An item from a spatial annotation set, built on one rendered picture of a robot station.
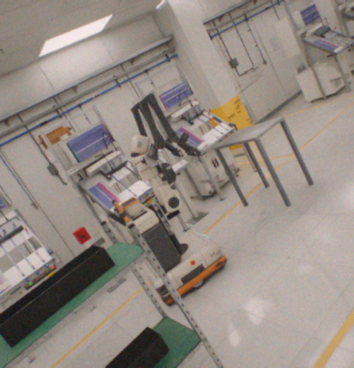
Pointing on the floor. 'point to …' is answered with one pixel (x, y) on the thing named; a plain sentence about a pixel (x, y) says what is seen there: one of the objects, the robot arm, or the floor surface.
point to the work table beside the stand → (243, 136)
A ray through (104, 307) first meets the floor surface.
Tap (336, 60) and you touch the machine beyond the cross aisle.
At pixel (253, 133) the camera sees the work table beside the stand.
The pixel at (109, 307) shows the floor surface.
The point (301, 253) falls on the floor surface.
